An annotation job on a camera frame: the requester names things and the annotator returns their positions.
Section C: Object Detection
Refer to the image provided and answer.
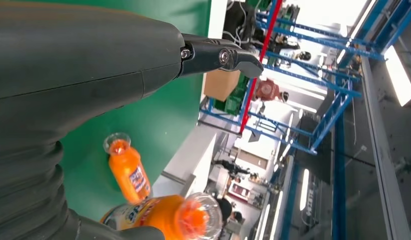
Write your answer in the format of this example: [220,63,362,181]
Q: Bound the green table mat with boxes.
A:
[59,0,213,223]

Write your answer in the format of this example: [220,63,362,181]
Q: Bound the red barrier tape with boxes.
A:
[238,0,284,135]

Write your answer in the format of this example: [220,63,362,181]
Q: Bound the person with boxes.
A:
[212,158,253,176]
[213,197,244,240]
[251,78,290,103]

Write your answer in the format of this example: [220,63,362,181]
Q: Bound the brown cardboard box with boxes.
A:
[203,68,242,103]

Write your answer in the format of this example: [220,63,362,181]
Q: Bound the blue metal rack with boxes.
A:
[198,0,411,157]

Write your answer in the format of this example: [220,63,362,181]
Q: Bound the white ceiling light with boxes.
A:
[384,44,411,108]

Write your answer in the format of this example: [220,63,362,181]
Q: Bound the green plastic crate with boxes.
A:
[213,74,251,116]

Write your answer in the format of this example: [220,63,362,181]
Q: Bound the grey ceiling rail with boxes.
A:
[359,54,411,240]

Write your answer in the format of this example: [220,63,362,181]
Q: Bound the black controller case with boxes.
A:
[222,1,259,51]

